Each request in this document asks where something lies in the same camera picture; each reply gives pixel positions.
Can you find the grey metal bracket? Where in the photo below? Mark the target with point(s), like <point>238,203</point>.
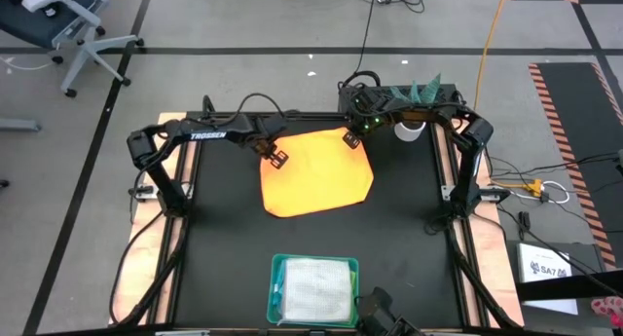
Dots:
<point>142,194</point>
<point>447,192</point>

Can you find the pink patterned object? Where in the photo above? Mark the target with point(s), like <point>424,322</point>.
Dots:
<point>608,311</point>

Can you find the black computer case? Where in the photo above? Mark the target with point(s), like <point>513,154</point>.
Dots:
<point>448,95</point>

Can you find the wooden side board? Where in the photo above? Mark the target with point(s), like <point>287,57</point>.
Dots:
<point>146,258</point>
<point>487,258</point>

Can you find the black diagonal beam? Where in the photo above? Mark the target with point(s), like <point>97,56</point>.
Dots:
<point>560,287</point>

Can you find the grey floor bar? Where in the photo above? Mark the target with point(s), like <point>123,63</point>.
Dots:
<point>19,125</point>

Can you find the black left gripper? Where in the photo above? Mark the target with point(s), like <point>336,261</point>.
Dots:
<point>270,131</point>

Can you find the light blue microfiber towel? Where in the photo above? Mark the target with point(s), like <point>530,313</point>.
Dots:
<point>277,287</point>

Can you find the grey microfiber towel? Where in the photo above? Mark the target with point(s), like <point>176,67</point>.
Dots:
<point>316,289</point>

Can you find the orange-yellow microfiber towel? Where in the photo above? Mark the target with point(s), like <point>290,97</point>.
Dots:
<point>316,180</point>

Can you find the white office chair dark seat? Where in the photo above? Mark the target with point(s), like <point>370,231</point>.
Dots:
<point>83,44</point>

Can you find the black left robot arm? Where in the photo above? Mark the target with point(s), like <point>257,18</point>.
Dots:
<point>204,134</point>

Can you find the black aluminium table frame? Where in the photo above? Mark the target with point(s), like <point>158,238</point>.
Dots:
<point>194,229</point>

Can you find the teal translucent plastic tray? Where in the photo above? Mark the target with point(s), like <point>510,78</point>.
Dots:
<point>271,297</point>

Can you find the black handheld object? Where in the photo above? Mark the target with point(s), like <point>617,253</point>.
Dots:
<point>375,307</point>

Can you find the black power adapter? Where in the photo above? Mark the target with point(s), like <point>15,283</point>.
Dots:
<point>524,219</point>

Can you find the small black floor knob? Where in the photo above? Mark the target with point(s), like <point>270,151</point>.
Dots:
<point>4,183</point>

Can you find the white labelled box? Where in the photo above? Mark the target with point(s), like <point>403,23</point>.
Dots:
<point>545,277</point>

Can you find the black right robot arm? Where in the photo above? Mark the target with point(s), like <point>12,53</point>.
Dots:
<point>467,141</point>

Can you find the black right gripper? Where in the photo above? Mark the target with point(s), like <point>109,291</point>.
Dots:
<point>371,111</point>

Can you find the artificial plant in white pot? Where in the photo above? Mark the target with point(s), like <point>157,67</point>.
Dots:
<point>418,95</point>

